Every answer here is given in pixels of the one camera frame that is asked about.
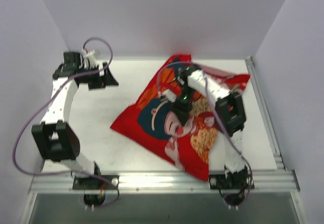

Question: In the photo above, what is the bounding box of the red pink printed pillowcase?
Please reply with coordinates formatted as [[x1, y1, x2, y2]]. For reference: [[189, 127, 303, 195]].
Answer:
[[110, 54, 251, 183]]

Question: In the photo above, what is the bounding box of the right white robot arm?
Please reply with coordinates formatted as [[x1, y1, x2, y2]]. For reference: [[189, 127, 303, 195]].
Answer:
[[171, 64, 248, 188]]

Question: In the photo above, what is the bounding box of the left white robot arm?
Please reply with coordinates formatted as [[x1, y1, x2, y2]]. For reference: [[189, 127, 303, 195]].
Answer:
[[31, 49, 119, 189]]

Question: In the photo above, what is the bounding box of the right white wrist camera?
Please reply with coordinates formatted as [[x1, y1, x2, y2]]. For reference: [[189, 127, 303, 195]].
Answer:
[[159, 89, 177, 103]]

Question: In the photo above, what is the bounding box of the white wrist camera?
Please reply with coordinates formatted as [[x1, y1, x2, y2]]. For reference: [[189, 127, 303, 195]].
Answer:
[[159, 89, 177, 103], [82, 49, 100, 69]]

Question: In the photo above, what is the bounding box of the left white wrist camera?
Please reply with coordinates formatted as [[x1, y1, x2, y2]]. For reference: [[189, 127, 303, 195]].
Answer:
[[82, 49, 100, 69]]

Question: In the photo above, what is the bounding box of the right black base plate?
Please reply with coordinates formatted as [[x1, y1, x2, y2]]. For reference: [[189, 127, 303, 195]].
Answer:
[[209, 172, 250, 190]]

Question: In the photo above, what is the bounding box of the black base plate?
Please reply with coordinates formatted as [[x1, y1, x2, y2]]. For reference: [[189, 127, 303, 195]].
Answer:
[[72, 174, 119, 190], [209, 172, 250, 190]]

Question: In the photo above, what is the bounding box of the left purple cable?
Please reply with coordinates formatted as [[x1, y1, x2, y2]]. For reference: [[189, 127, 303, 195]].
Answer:
[[12, 37, 120, 208]]

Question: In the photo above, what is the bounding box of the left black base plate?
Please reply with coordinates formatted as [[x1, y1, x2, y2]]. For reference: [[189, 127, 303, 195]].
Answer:
[[72, 174, 119, 190]]

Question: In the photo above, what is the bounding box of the aluminium front rail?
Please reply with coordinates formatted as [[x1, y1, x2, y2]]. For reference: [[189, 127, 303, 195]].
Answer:
[[30, 169, 300, 195]]

